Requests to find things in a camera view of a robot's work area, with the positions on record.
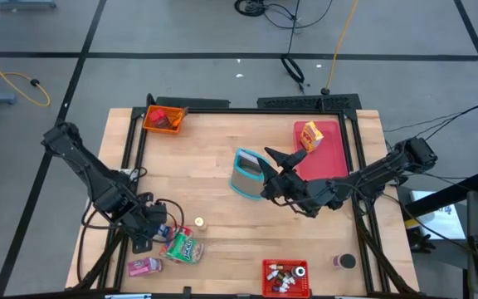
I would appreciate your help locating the grey rolling stand base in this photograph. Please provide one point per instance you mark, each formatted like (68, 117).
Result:
(15, 4)

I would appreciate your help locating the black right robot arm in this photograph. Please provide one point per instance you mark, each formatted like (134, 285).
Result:
(380, 170)

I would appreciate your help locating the pink plastic bin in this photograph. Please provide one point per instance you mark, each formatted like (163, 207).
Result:
(330, 162)

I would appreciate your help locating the blue Frosted Flakes cereal box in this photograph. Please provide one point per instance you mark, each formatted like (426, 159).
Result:
(164, 231)

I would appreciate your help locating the small dropper bottle white cap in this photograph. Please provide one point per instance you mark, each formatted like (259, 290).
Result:
(288, 282)
(272, 275)
(276, 267)

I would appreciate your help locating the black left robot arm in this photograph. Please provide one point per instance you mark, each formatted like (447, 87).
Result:
(85, 170)

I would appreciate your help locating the red cereal box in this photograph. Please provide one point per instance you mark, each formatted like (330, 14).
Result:
(185, 231)

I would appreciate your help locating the black flat bar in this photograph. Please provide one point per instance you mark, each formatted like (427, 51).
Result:
(193, 102)

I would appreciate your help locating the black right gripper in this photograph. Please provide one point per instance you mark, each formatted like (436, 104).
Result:
(293, 191)

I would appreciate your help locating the red plastic basket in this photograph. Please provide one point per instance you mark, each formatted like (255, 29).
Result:
(301, 288)

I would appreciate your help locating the black desk leg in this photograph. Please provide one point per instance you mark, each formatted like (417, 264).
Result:
(450, 193)

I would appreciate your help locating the orange plastic basket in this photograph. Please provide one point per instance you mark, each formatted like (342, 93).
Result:
(168, 130)

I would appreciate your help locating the blue grey basket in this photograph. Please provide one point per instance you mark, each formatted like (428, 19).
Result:
(245, 178)

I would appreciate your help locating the black clamp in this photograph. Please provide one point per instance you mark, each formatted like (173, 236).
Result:
(421, 243)

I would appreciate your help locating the small red box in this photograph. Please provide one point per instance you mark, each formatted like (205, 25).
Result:
(159, 116)

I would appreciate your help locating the black table frame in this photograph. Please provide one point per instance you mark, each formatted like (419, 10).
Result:
(239, 111)

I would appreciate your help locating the white paper sheet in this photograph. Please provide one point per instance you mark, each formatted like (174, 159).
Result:
(438, 220)

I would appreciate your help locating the spice jar black lid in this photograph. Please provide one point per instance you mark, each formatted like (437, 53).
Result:
(348, 261)

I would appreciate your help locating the green Apple Jacks cereal box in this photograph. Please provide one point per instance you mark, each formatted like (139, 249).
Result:
(183, 251)

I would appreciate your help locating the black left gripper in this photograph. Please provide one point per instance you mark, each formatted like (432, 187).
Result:
(135, 220)

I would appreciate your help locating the small pink box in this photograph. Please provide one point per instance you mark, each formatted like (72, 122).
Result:
(143, 266)

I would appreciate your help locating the yellow Chefmaster colour bottle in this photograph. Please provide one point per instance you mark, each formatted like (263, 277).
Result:
(200, 223)

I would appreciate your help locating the black perforated plate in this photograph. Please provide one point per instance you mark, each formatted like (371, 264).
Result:
(297, 102)

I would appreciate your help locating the yellow Corn Pops cereal box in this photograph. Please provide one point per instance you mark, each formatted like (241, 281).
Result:
(310, 137)

